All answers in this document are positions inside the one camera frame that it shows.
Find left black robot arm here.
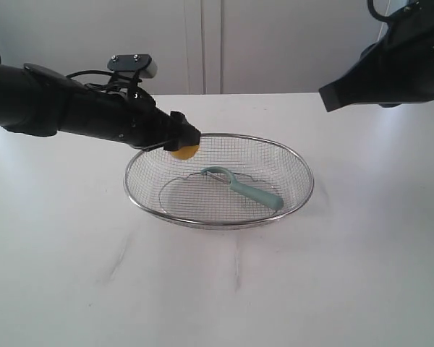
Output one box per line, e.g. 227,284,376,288
0,64,201,152

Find oval wire mesh basket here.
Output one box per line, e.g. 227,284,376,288
124,133,315,230

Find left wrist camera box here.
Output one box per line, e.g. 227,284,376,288
107,53,158,79

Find white cabinet doors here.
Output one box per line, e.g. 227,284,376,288
0,1,383,94

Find teal handled vegetable peeler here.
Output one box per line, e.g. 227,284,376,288
200,166,284,211

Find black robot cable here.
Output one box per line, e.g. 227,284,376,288
367,0,399,22

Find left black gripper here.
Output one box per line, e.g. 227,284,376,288
63,77,201,151

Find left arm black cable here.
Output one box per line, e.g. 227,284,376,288
64,70,131,95

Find yellow lemon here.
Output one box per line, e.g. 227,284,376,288
170,145,200,160

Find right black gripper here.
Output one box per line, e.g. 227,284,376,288
318,1,434,112

